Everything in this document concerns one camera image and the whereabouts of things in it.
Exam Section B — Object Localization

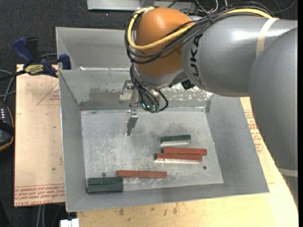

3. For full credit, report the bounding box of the red-brown flat block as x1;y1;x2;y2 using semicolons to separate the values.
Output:
156;153;204;161
116;170;168;179
162;147;208;156

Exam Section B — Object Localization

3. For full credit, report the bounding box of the grey metal bin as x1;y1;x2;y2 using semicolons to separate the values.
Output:
55;26;270;213

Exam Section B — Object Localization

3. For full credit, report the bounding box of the dark green flat block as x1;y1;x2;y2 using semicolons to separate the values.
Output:
86;183;124;194
87;177;124;186
160;134;192;144

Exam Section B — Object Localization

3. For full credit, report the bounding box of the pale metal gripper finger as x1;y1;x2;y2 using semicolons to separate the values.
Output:
124;110;139;136
118;79;134;104

